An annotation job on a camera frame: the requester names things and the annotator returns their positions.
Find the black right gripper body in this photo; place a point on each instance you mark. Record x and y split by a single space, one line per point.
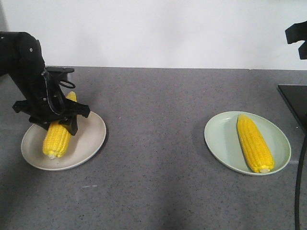
298 32

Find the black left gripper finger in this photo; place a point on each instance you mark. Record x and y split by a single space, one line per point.
72 109
22 106

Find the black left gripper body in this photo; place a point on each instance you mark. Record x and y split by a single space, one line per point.
45 101

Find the corn cob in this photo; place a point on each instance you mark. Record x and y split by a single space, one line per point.
255 149
56 141

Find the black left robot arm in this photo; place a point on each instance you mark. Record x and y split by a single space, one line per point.
21 58

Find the black gas stove top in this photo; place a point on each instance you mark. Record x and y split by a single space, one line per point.
295 97

